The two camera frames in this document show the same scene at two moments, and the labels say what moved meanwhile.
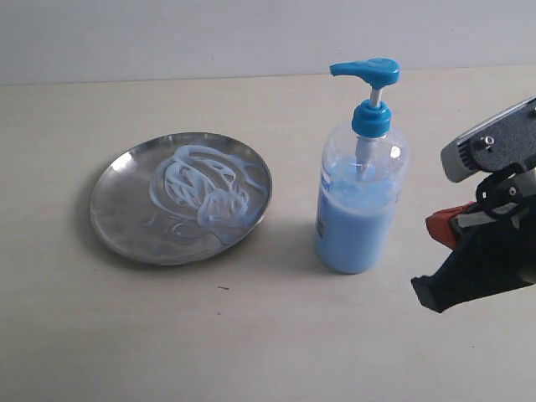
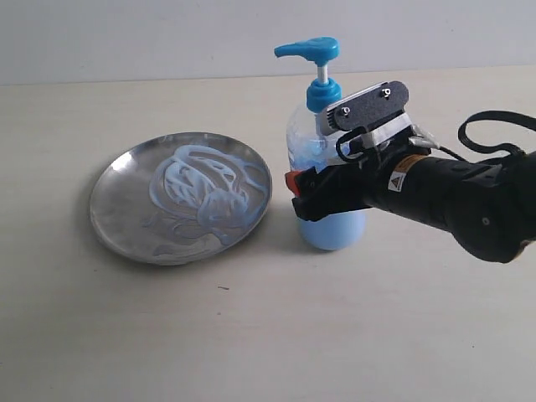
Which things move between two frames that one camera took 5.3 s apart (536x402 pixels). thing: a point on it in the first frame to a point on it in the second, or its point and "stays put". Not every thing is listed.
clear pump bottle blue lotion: x=363 y=178 to x=305 y=150
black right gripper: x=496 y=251 to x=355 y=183
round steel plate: x=177 y=198 stays put
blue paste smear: x=203 y=187 stays put
